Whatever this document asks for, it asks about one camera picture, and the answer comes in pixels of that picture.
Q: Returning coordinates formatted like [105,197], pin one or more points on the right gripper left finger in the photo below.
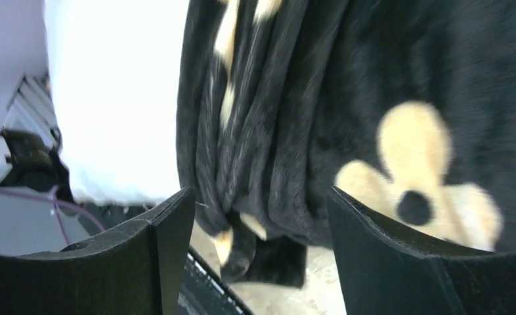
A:
[136,267]

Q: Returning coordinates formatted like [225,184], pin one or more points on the black pillowcase with beige flowers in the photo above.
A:
[407,106]

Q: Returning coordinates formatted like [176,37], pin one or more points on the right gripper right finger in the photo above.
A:
[388,268]

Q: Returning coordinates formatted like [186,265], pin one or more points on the aluminium frame rail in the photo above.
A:
[31,109]

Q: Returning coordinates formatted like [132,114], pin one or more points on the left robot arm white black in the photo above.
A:
[26,161]

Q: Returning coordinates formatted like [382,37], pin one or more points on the white pillow insert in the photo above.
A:
[114,70]

